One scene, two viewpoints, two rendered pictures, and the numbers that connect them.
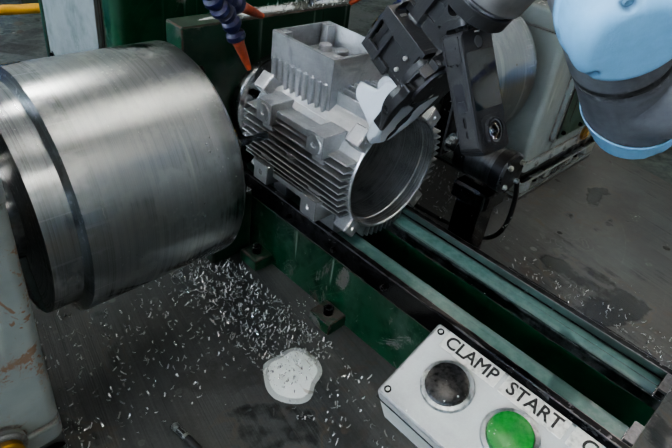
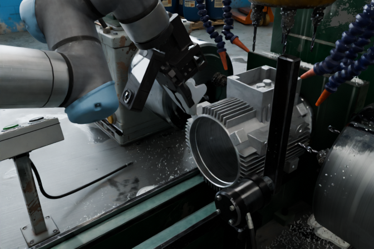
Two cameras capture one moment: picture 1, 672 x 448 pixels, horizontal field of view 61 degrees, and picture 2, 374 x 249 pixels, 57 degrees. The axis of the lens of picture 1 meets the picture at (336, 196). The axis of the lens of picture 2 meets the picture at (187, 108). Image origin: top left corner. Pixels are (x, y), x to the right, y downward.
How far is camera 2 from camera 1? 95 cm
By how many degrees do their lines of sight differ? 83
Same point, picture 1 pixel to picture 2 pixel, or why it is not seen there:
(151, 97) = not seen: hidden behind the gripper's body
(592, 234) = not seen: outside the picture
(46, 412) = (119, 118)
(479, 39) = (146, 52)
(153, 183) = not seen: hidden behind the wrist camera
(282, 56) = (257, 78)
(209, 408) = (139, 172)
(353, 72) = (238, 91)
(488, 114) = (130, 87)
